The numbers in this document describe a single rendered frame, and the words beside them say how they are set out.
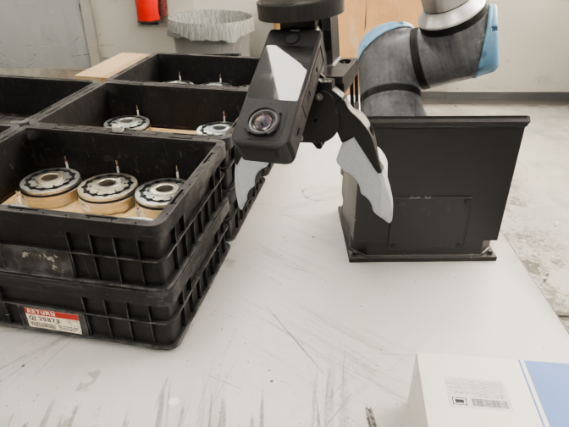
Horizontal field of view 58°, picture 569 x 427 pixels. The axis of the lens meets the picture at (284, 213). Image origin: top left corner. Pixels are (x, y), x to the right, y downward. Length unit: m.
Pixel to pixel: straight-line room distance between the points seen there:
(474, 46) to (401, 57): 0.13
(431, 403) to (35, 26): 4.03
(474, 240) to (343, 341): 0.35
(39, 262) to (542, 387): 0.68
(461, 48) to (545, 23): 3.40
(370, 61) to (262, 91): 0.64
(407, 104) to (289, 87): 0.59
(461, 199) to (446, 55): 0.25
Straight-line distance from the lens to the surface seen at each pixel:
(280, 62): 0.42
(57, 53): 4.35
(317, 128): 0.45
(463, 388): 0.68
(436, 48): 0.99
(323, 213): 1.15
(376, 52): 1.03
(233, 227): 1.05
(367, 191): 0.47
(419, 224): 0.98
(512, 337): 0.91
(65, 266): 0.80
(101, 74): 1.68
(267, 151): 0.37
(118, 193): 0.93
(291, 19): 0.42
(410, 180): 0.93
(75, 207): 0.97
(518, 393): 0.69
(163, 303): 0.75
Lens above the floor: 1.27
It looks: 30 degrees down
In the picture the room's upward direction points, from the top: straight up
